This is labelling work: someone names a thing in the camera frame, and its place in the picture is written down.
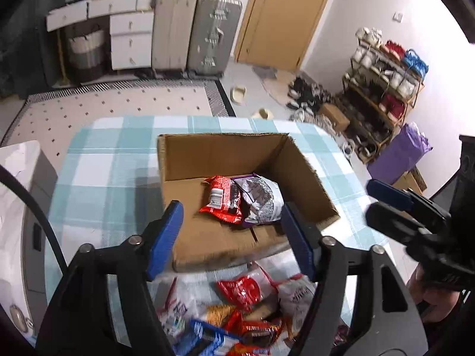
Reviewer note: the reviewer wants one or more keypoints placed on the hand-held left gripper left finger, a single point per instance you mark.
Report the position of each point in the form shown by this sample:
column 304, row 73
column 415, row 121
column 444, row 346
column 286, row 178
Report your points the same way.
column 167, row 237

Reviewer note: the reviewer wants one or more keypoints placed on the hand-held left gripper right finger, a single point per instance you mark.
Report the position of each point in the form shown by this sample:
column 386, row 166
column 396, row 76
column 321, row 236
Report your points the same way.
column 297, row 237

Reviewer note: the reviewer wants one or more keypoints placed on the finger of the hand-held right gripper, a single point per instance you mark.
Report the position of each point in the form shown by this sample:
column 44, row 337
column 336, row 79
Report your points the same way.
column 389, row 220
column 387, row 193

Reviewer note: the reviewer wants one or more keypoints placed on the brown cardboard box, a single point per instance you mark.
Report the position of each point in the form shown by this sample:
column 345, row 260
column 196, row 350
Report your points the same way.
column 219, row 230

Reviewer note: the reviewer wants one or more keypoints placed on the red brown snack packet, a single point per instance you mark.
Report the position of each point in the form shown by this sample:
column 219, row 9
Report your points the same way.
column 256, row 332

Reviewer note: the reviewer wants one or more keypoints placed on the person's right hand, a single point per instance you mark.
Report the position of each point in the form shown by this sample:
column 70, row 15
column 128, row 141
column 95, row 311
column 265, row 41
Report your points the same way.
column 436, row 298

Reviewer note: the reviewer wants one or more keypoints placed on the purple bag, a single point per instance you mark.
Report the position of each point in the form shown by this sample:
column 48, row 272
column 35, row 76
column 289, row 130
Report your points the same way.
column 399, row 154

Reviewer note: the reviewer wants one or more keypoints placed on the silver purple snack packet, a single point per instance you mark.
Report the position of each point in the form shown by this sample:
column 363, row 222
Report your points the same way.
column 261, row 200

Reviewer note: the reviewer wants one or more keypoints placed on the white dark-print snack packet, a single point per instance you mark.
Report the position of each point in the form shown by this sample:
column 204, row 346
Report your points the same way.
column 297, row 298

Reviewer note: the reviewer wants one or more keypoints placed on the red white snack packet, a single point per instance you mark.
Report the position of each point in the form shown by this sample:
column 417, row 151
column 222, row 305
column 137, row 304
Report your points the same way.
column 222, row 200

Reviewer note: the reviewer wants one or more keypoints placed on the red heart snack packet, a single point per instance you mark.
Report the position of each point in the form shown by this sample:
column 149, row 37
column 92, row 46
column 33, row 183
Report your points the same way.
column 241, row 291

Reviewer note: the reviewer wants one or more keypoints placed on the small cardboard box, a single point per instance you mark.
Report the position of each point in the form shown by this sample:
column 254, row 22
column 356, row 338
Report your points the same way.
column 334, row 115

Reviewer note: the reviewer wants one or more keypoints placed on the wooden shoe rack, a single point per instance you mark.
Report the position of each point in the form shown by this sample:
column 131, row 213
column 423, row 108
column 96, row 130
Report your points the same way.
column 382, row 92

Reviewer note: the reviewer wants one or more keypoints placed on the blue snack packet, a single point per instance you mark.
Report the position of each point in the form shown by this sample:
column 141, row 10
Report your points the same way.
column 200, row 337

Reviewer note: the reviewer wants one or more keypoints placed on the pile of shoes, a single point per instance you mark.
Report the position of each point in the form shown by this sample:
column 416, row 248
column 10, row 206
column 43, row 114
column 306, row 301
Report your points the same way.
column 308, row 92

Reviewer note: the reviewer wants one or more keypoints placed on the pale slipper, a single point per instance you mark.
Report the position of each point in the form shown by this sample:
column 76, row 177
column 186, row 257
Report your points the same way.
column 261, row 113
column 238, row 94

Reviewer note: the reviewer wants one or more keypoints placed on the dotted patterned rug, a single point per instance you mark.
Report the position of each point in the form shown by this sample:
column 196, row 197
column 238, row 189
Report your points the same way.
column 111, row 100

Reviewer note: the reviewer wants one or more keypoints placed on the white grey cabinet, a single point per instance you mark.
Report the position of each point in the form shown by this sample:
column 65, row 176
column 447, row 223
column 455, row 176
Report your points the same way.
column 22, row 200

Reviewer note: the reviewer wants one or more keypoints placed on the beige oval door mat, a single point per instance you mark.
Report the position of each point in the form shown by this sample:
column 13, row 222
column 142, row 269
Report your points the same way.
column 278, row 87

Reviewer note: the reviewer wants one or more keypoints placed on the wooden door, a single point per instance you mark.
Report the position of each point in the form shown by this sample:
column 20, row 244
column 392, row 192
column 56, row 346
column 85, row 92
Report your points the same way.
column 285, row 22

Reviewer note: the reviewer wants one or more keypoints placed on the woven laundry basket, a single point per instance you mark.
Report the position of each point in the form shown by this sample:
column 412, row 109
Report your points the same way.
column 87, row 53

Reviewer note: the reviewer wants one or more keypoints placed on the silver suitcase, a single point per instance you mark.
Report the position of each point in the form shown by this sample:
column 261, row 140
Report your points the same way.
column 213, row 37

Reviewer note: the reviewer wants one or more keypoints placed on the white desk with drawers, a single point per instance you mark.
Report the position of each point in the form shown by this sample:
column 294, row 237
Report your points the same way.
column 130, row 33

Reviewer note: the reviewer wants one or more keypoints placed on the beige suitcase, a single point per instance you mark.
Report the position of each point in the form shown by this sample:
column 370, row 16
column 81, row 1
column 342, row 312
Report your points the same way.
column 172, row 29

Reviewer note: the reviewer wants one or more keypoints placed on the wooden pole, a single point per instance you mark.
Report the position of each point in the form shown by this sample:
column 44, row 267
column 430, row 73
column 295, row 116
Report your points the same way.
column 62, row 55

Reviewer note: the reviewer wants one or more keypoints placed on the white light switch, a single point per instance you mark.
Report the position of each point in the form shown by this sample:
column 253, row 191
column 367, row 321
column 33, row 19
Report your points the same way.
column 397, row 16

